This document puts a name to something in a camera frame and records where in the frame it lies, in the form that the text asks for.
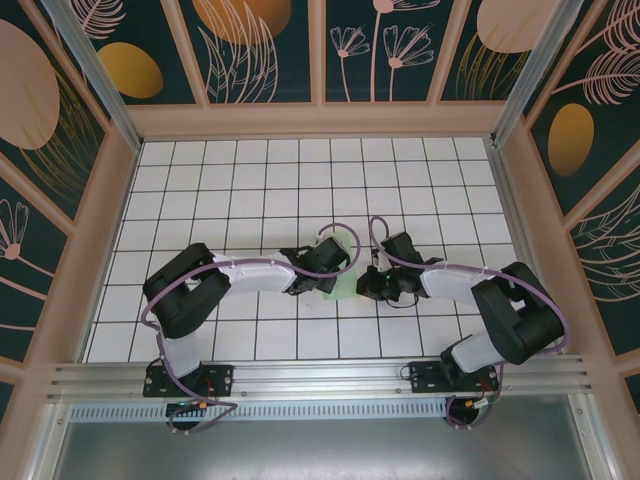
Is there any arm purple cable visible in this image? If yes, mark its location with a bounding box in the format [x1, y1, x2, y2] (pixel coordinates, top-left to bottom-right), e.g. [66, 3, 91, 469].
[141, 222, 362, 435]
[368, 215, 574, 431]

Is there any aluminium frame post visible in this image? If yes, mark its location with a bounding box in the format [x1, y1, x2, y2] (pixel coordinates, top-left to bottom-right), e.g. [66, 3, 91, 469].
[41, 0, 145, 153]
[491, 0, 585, 149]

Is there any aluminium side rail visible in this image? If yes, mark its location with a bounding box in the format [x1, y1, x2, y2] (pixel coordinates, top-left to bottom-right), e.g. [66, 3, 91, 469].
[487, 139, 564, 354]

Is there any long aluminium mounting rail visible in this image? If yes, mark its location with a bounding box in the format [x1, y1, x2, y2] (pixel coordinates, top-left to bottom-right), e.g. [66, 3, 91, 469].
[47, 353, 595, 402]

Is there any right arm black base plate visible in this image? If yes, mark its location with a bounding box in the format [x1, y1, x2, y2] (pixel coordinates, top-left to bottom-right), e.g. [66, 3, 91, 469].
[408, 359, 500, 395]

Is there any slotted grey cable duct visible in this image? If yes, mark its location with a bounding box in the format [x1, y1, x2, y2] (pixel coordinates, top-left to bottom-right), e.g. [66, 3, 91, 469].
[69, 399, 501, 422]

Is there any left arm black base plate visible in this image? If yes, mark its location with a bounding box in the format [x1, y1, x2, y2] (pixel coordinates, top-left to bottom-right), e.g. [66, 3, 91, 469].
[143, 363, 235, 399]

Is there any grey metal sheet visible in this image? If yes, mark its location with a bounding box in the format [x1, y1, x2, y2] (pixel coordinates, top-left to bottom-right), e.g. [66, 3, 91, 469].
[49, 418, 599, 480]

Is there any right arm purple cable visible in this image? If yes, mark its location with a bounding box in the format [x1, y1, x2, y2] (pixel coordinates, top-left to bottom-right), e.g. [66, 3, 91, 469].
[368, 215, 574, 431]

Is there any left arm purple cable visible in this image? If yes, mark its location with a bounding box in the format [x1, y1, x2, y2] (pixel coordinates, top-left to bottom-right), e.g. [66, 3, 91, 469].
[141, 222, 362, 435]

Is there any light green paper sheet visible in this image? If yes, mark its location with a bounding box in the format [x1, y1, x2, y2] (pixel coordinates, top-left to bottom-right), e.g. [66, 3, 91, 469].
[322, 228, 359, 302]

